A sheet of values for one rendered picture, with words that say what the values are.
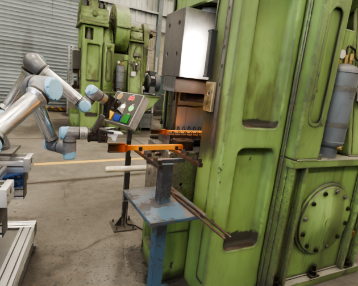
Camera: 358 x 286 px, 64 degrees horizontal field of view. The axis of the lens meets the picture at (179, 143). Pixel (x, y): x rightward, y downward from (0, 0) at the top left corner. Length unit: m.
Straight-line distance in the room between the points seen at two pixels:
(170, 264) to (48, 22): 8.59
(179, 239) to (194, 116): 0.91
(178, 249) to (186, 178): 0.52
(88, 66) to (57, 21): 3.34
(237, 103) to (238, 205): 0.66
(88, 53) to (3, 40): 3.46
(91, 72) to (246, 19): 5.43
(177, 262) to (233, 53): 1.41
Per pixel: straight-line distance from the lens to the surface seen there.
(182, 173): 1.80
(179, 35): 1.85
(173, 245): 2.03
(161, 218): 1.35
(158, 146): 1.53
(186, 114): 2.18
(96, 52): 6.80
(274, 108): 1.82
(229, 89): 1.55
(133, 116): 2.24
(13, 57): 9.65
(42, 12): 9.82
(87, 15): 6.77
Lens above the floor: 1.34
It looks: 12 degrees down
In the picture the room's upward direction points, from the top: 6 degrees clockwise
